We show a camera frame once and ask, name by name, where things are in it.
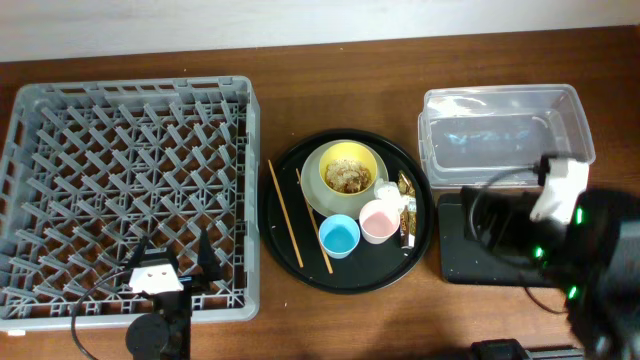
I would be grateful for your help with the yellow bowl with food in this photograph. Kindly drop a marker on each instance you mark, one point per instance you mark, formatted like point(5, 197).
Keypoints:
point(348, 168)

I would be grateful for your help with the wooden chopstick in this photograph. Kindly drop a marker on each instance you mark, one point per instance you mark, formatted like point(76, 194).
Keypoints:
point(285, 214)
point(315, 226)

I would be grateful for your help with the grey dishwasher rack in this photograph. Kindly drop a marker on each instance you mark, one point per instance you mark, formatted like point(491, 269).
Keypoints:
point(89, 169)

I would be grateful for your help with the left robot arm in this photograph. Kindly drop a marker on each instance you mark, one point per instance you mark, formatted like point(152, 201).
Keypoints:
point(165, 332)

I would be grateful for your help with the clear plastic bin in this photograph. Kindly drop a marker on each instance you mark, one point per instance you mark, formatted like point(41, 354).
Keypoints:
point(467, 135)

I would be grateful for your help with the gold snack wrapper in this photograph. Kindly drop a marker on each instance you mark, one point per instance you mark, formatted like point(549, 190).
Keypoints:
point(408, 215)

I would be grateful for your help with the grey plate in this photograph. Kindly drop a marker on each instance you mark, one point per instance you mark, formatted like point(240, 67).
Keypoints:
point(320, 197)

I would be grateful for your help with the left wooden chopstick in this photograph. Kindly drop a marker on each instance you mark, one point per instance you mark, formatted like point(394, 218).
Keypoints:
point(285, 214)

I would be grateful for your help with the right wooden chopstick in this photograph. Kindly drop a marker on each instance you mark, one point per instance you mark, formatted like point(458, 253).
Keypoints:
point(315, 226)

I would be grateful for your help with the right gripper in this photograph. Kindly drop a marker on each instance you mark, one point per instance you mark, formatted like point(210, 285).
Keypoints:
point(493, 220)

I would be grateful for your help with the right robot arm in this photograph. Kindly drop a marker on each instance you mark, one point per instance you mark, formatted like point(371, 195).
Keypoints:
point(593, 259)

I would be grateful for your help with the white tissue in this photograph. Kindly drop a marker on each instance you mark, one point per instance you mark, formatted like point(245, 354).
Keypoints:
point(389, 193)

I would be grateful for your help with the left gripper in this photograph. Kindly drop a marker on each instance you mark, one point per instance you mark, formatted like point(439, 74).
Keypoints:
point(187, 286)

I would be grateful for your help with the round black tray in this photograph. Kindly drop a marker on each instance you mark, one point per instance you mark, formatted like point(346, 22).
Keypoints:
point(369, 267)

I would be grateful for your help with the blue cup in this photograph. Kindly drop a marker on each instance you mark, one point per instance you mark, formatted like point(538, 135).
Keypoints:
point(339, 235)

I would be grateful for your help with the pink cup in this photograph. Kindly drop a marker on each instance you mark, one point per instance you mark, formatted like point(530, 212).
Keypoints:
point(379, 220)

